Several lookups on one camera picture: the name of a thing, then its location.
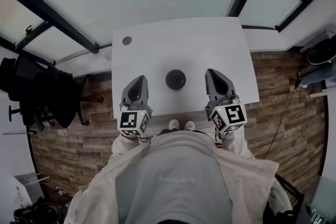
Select black cup lid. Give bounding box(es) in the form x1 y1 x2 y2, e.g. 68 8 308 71
165 69 187 91

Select frosted glass panel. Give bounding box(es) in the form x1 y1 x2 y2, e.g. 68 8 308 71
306 175 336 224

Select person's black trouser legs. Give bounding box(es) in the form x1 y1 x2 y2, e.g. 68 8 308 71
157 127 211 137

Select person's right forearm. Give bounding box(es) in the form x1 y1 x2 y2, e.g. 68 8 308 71
215 130 255 161

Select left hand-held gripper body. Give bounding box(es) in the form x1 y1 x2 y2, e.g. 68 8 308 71
117 103 153 137

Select black white sneakers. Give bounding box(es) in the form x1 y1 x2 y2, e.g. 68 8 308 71
54 185 69 197

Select black office chair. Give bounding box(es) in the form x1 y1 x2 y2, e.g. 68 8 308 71
0 56 104 131

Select black floor cable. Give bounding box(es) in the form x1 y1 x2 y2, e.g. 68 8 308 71
262 78 301 161

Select person's torso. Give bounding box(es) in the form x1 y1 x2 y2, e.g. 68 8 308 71
64 130 292 224

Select person's left forearm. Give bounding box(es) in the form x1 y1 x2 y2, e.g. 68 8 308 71
111 133 152 162

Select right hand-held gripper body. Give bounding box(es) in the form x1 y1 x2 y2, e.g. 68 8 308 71
204 94 248 134

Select black backpack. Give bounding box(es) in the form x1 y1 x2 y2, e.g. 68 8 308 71
13 195 64 224

